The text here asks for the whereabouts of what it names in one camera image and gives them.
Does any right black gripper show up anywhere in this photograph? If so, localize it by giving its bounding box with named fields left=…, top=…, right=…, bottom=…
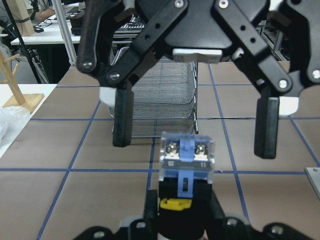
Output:
left=74, top=190, right=311, bottom=240

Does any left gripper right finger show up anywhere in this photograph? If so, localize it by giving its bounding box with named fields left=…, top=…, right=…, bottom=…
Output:
left=212, top=0, right=320, bottom=159

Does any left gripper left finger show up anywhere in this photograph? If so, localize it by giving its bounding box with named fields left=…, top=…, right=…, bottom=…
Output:
left=76, top=0, right=180, bottom=148

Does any red emergency stop button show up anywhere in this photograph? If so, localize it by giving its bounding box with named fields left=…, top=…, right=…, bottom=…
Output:
left=158, top=132, right=215, bottom=228

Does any wooden stand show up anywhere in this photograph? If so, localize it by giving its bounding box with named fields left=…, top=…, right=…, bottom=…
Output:
left=0, top=51, right=45, bottom=114

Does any wire mesh shelf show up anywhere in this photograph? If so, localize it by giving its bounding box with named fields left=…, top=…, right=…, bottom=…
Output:
left=107, top=47, right=200, bottom=138

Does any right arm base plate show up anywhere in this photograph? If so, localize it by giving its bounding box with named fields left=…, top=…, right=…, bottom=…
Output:
left=304, top=167, right=320, bottom=192

